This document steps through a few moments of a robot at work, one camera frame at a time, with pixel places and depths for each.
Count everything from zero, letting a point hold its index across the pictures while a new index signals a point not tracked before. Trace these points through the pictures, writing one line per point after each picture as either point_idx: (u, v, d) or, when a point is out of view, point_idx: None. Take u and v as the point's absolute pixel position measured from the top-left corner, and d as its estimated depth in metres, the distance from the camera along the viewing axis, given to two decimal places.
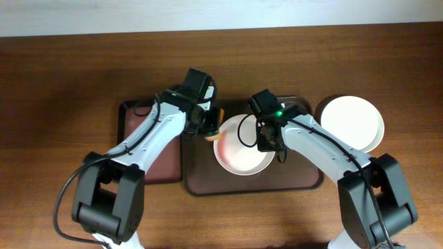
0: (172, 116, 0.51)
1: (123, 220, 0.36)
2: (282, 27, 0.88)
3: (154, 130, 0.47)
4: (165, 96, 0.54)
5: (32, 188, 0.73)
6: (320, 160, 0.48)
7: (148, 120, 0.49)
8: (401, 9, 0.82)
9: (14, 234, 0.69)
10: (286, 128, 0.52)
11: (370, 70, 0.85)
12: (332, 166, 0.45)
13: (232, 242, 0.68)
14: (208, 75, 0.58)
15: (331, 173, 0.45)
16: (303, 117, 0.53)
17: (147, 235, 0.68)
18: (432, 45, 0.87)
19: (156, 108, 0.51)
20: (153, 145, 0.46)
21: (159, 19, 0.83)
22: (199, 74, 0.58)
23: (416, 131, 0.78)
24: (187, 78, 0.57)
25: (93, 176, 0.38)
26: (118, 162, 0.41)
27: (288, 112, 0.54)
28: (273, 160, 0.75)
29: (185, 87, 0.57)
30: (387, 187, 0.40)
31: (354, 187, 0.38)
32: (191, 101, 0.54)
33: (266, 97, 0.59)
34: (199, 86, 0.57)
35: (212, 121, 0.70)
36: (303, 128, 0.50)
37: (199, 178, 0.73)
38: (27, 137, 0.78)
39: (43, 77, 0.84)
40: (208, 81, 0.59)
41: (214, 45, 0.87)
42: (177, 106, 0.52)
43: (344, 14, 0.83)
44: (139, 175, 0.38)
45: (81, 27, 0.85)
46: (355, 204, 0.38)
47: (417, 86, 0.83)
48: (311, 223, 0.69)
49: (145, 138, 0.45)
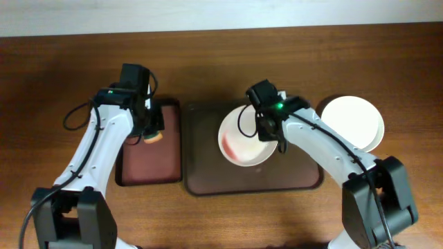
0: (114, 120, 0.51)
1: (96, 245, 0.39)
2: (282, 26, 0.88)
3: (98, 141, 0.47)
4: (102, 97, 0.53)
5: (31, 188, 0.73)
6: (322, 158, 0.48)
7: (89, 131, 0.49)
8: (399, 8, 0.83)
9: (14, 234, 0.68)
10: (288, 122, 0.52)
11: (370, 69, 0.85)
12: (336, 165, 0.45)
13: (232, 242, 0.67)
14: (145, 68, 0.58)
15: (333, 172, 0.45)
16: (304, 112, 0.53)
17: (147, 235, 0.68)
18: (432, 44, 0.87)
19: (95, 115, 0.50)
20: (102, 155, 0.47)
21: (159, 18, 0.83)
22: (133, 68, 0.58)
23: (416, 131, 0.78)
24: (122, 73, 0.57)
25: (49, 214, 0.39)
26: (68, 191, 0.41)
27: (288, 105, 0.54)
28: (273, 160, 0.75)
29: (124, 83, 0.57)
30: (392, 189, 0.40)
31: (358, 191, 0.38)
32: (132, 93, 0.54)
33: (266, 88, 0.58)
34: (137, 80, 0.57)
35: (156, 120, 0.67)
36: (305, 124, 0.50)
37: (199, 178, 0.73)
38: (27, 137, 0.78)
39: (43, 77, 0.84)
40: (147, 75, 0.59)
41: (214, 45, 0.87)
42: (118, 99, 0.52)
43: (344, 13, 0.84)
44: (96, 198, 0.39)
45: (81, 26, 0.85)
46: (358, 207, 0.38)
47: (417, 86, 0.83)
48: (311, 223, 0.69)
49: (92, 151, 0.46)
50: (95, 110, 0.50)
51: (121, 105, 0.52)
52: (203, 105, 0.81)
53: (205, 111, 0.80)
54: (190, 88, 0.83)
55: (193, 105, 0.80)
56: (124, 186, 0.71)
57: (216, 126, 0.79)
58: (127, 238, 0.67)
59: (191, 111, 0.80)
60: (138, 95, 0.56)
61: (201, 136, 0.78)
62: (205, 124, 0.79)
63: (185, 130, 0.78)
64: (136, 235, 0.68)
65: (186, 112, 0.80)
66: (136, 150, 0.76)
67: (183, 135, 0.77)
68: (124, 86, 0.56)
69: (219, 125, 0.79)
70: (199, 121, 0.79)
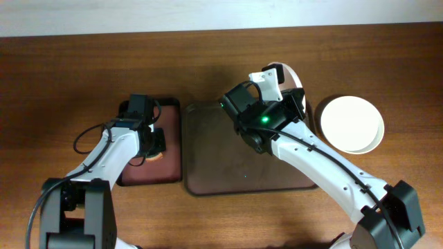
0: (124, 135, 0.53)
1: (97, 237, 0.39)
2: (282, 27, 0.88)
3: (107, 151, 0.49)
4: (113, 123, 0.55)
5: (30, 187, 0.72)
6: (324, 182, 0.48)
7: (100, 143, 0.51)
8: (397, 10, 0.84)
9: (12, 234, 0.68)
10: (279, 142, 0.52)
11: (370, 70, 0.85)
12: (342, 194, 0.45)
13: (232, 242, 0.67)
14: (149, 97, 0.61)
15: (340, 200, 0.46)
16: (297, 130, 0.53)
17: (147, 235, 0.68)
18: (431, 45, 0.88)
19: (106, 132, 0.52)
20: (113, 160, 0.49)
21: (159, 19, 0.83)
22: (140, 96, 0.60)
23: (415, 131, 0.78)
24: (129, 104, 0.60)
25: (57, 201, 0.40)
26: (78, 182, 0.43)
27: (273, 119, 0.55)
28: (273, 160, 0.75)
29: (131, 113, 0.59)
30: (405, 215, 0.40)
31: (376, 227, 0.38)
32: (138, 122, 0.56)
33: (240, 97, 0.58)
34: (142, 108, 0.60)
35: (159, 142, 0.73)
36: (300, 145, 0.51)
37: (199, 178, 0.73)
38: (25, 137, 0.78)
39: (43, 77, 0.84)
40: (150, 102, 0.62)
41: (214, 45, 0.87)
42: (127, 127, 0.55)
43: (344, 14, 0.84)
44: (104, 187, 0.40)
45: (82, 27, 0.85)
46: (379, 244, 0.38)
47: (416, 86, 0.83)
48: (311, 223, 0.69)
49: (102, 155, 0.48)
50: (106, 128, 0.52)
51: (130, 127, 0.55)
52: (203, 105, 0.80)
53: (205, 111, 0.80)
54: (190, 89, 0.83)
55: (193, 106, 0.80)
56: (123, 186, 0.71)
57: (216, 127, 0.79)
58: (127, 238, 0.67)
59: (191, 111, 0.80)
60: (142, 124, 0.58)
61: (201, 137, 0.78)
62: (205, 124, 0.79)
63: (185, 130, 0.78)
64: (136, 235, 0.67)
65: (186, 113, 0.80)
66: None
67: (183, 135, 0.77)
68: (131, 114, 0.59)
69: (219, 125, 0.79)
70: (199, 122, 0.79)
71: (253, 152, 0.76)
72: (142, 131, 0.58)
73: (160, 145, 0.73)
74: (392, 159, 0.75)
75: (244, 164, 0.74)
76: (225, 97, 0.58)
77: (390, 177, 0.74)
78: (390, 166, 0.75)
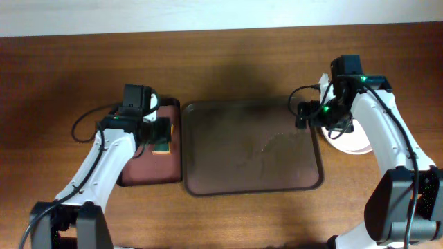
0: (118, 140, 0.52)
1: None
2: (282, 27, 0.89)
3: (101, 162, 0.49)
4: (108, 122, 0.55)
5: (29, 185, 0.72)
6: (378, 140, 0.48)
7: (93, 151, 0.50)
8: (393, 8, 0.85)
9: (8, 230, 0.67)
10: (363, 97, 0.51)
11: (372, 68, 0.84)
12: (389, 151, 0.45)
13: (232, 242, 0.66)
14: (146, 88, 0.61)
15: (381, 155, 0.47)
16: (385, 94, 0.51)
17: (147, 235, 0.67)
18: (432, 44, 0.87)
19: (100, 137, 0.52)
20: (105, 172, 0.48)
21: (160, 19, 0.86)
22: (136, 88, 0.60)
23: (420, 129, 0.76)
24: (125, 97, 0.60)
25: (47, 227, 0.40)
26: (70, 205, 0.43)
27: (368, 80, 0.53)
28: (273, 159, 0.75)
29: (127, 107, 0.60)
30: (431, 199, 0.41)
31: (399, 181, 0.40)
32: (135, 121, 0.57)
33: (351, 63, 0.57)
34: (139, 102, 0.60)
35: (165, 127, 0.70)
36: (379, 105, 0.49)
37: (199, 178, 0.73)
38: (26, 135, 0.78)
39: (45, 76, 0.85)
40: (148, 93, 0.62)
41: (214, 45, 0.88)
42: (122, 128, 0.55)
43: (342, 12, 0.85)
44: (95, 211, 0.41)
45: (86, 28, 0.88)
46: (394, 198, 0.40)
47: (419, 84, 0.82)
48: (311, 223, 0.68)
49: (95, 171, 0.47)
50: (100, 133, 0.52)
51: (126, 128, 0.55)
52: (203, 105, 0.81)
53: (205, 111, 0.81)
54: (190, 89, 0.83)
55: (193, 106, 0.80)
56: (123, 187, 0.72)
57: (216, 126, 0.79)
58: (127, 238, 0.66)
59: (191, 111, 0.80)
60: (139, 120, 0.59)
61: (201, 136, 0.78)
62: (205, 124, 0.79)
63: (185, 129, 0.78)
64: (136, 235, 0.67)
65: (186, 113, 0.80)
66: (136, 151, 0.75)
67: (183, 135, 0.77)
68: (127, 110, 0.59)
69: (219, 124, 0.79)
70: (199, 122, 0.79)
71: (253, 151, 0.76)
72: (139, 128, 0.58)
73: (164, 131, 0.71)
74: None
75: (244, 164, 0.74)
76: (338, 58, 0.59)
77: None
78: None
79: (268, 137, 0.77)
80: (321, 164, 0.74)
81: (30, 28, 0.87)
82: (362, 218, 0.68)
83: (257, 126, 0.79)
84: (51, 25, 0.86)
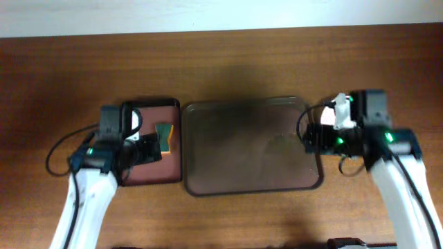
0: (95, 185, 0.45)
1: None
2: (282, 28, 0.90)
3: (79, 221, 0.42)
4: (82, 155, 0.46)
5: (29, 186, 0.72)
6: (398, 215, 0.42)
7: (68, 207, 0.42)
8: (396, 9, 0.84)
9: (10, 232, 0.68)
10: (387, 165, 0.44)
11: (369, 69, 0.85)
12: (410, 232, 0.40)
13: (232, 243, 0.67)
14: (122, 108, 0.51)
15: (402, 229, 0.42)
16: (411, 158, 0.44)
17: (147, 235, 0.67)
18: (430, 45, 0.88)
19: (73, 185, 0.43)
20: (86, 234, 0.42)
21: (160, 19, 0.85)
22: (113, 111, 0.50)
23: (417, 131, 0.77)
24: (100, 122, 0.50)
25: None
26: None
27: (397, 139, 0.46)
28: (273, 160, 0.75)
29: (104, 133, 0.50)
30: None
31: None
32: (115, 149, 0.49)
33: (376, 104, 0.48)
34: (118, 126, 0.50)
35: (147, 152, 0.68)
36: (407, 182, 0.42)
37: (199, 178, 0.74)
38: (25, 136, 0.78)
39: (46, 76, 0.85)
40: (125, 113, 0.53)
41: (214, 45, 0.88)
42: (101, 162, 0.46)
43: (345, 13, 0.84)
44: None
45: (83, 28, 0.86)
46: None
47: (417, 86, 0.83)
48: (311, 223, 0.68)
49: (74, 235, 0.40)
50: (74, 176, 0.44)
51: (105, 160, 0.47)
52: (203, 105, 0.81)
53: (205, 111, 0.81)
54: (190, 90, 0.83)
55: (193, 106, 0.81)
56: (123, 187, 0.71)
57: (216, 126, 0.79)
58: (127, 238, 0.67)
59: (191, 111, 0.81)
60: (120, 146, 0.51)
61: (201, 136, 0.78)
62: (205, 124, 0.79)
63: (185, 130, 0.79)
64: (136, 235, 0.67)
65: (186, 113, 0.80)
66: None
67: (183, 135, 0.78)
68: (104, 135, 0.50)
69: (219, 124, 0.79)
70: (199, 122, 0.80)
71: (253, 152, 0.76)
72: (119, 156, 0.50)
73: (148, 155, 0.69)
74: None
75: (244, 164, 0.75)
76: (359, 94, 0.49)
77: None
78: None
79: (268, 137, 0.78)
80: (321, 164, 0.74)
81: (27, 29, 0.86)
82: (360, 218, 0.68)
83: (257, 126, 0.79)
84: (49, 25, 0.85)
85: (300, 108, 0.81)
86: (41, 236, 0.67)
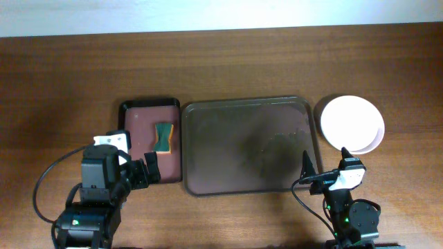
0: (94, 236, 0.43)
1: None
2: (282, 27, 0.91)
3: None
4: (71, 218, 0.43)
5: (28, 186, 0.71)
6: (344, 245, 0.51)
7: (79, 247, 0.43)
8: (391, 10, 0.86)
9: (5, 231, 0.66)
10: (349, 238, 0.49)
11: (369, 69, 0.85)
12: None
13: (232, 242, 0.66)
14: (106, 159, 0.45)
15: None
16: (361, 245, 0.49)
17: (147, 235, 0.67)
18: (430, 43, 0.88)
19: (77, 234, 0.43)
20: None
21: (160, 19, 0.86)
22: (95, 165, 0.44)
23: (419, 130, 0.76)
24: (82, 176, 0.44)
25: None
26: None
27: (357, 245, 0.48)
28: (273, 160, 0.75)
29: (89, 187, 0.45)
30: None
31: None
32: (103, 214, 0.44)
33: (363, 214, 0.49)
34: (104, 180, 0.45)
35: (138, 179, 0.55)
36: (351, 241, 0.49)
37: (199, 178, 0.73)
38: (25, 135, 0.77)
39: (46, 75, 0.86)
40: (106, 165, 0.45)
41: (215, 45, 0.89)
42: (91, 223, 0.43)
43: (341, 14, 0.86)
44: None
45: (85, 28, 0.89)
46: None
47: (418, 85, 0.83)
48: (311, 223, 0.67)
49: None
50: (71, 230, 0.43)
51: (94, 222, 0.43)
52: (203, 105, 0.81)
53: (205, 111, 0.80)
54: (189, 89, 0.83)
55: (193, 106, 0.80)
56: None
57: (217, 127, 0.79)
58: (127, 238, 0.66)
59: (191, 111, 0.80)
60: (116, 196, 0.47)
61: (201, 137, 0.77)
62: (205, 124, 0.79)
63: (185, 130, 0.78)
64: (136, 235, 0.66)
65: (186, 113, 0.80)
66: (138, 150, 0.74)
67: (183, 135, 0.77)
68: (91, 191, 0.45)
69: (219, 124, 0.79)
70: (199, 122, 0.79)
71: (253, 151, 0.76)
72: (122, 198, 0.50)
73: (140, 182, 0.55)
74: (394, 159, 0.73)
75: (244, 164, 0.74)
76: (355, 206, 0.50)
77: (395, 176, 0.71)
78: (391, 166, 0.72)
79: (269, 137, 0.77)
80: (321, 164, 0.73)
81: (32, 28, 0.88)
82: None
83: (257, 126, 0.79)
84: (52, 25, 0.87)
85: (301, 108, 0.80)
86: (41, 236, 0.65)
